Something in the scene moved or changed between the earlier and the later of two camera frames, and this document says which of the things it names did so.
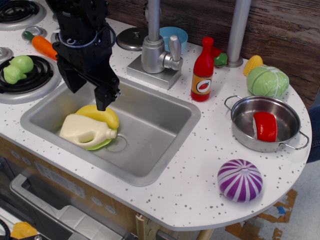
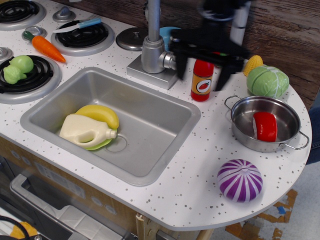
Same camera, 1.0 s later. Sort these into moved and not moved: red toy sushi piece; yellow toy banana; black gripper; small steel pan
Moved: black gripper
Not moved: yellow toy banana; red toy sushi piece; small steel pan
